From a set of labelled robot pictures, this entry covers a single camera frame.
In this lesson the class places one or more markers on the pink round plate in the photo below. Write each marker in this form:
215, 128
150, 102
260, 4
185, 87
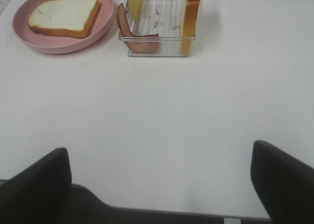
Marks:
58, 45

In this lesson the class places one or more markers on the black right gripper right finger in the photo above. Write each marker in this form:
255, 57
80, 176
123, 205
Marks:
284, 184

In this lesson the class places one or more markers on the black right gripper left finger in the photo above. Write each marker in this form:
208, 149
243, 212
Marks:
37, 194

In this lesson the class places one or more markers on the bread slice in right container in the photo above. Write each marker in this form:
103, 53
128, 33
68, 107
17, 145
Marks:
188, 25

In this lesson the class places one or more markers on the bacon strip from container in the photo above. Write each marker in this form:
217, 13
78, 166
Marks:
132, 35

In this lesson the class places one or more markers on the bread slice from container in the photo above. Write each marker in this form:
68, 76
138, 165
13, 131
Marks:
69, 18

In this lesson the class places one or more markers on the yellow cheese slice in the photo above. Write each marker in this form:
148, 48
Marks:
135, 8

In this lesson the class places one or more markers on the clear plastic right container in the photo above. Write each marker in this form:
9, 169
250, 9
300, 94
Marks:
159, 30

